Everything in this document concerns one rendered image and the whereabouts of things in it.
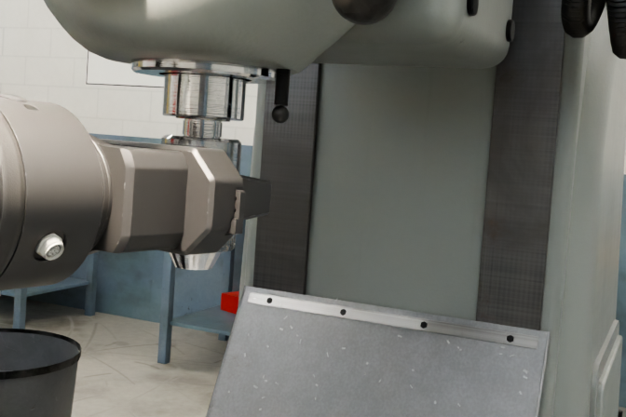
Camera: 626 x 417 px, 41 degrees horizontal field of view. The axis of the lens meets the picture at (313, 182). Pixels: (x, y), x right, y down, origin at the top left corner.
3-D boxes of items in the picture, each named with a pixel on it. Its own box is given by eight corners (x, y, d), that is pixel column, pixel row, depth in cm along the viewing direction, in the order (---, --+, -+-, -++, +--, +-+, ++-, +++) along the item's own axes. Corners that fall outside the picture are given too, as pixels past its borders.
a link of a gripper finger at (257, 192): (258, 222, 51) (187, 226, 46) (263, 169, 51) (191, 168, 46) (279, 226, 50) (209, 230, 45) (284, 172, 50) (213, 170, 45)
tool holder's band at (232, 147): (143, 150, 50) (144, 132, 50) (207, 153, 53) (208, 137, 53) (193, 154, 46) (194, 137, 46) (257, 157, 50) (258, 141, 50)
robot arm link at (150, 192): (252, 115, 43) (63, 94, 34) (239, 302, 44) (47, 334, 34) (88, 106, 50) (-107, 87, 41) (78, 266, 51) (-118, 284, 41)
